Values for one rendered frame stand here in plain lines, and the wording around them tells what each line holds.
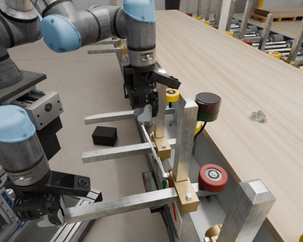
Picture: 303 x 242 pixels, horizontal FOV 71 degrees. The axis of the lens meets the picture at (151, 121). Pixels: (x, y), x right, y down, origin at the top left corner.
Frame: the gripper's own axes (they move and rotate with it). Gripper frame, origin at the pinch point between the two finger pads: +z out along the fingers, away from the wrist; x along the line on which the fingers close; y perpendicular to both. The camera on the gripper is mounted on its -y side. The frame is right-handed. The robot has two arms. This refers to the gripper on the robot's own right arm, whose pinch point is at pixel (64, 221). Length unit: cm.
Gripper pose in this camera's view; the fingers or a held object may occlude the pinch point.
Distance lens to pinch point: 67.5
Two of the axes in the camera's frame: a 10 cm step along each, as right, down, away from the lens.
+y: -9.8, 1.3, -1.8
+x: 2.2, 5.7, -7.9
